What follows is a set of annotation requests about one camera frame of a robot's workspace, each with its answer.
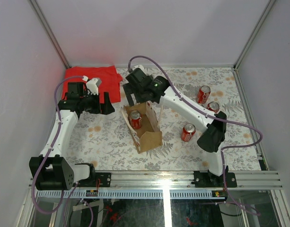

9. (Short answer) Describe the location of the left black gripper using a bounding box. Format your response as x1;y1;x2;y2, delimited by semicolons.
80;91;115;115

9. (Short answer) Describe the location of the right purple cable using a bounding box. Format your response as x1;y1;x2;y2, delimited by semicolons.
127;56;264;216

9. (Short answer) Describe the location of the watermelon canvas tote bag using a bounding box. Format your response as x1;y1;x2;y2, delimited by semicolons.
121;102;163;154

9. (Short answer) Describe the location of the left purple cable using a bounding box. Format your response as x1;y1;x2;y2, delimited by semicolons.
31;75;95;227

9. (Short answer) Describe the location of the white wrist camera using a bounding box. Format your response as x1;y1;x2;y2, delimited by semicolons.
82;76;102;95
134;65;145;72

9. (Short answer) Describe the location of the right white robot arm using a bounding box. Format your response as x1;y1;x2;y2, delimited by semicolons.
123;68;227;187

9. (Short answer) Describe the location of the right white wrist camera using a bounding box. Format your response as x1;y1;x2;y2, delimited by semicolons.
134;65;145;72

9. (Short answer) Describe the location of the aluminium front rail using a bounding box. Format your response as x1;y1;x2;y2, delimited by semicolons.
28;170;284;190

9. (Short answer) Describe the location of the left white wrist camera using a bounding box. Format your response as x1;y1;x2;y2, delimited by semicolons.
82;76;102;95

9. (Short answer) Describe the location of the white slotted cable duct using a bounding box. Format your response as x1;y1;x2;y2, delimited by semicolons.
37;189;225;199

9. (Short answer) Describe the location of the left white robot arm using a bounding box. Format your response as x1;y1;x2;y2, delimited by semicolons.
29;78;115;191

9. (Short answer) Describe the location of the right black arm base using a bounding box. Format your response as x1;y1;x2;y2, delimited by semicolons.
191;168;237;188

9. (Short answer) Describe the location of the red folded cloth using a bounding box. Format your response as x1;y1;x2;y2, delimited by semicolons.
65;66;123;104

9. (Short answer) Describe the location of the floral patterned table mat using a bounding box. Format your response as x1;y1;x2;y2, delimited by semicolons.
63;68;260;171

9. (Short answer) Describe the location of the red cola can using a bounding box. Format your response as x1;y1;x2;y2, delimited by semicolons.
129;110;142;130
196;85;211;104
206;101;220;113
181;123;196;142

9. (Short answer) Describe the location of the purple cable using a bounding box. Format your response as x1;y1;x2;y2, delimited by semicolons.
127;56;264;216
31;75;95;227

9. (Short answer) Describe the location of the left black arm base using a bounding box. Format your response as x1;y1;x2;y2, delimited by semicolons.
78;172;112;188

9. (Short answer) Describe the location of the red cola can front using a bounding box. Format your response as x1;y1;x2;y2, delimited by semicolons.
181;123;196;142

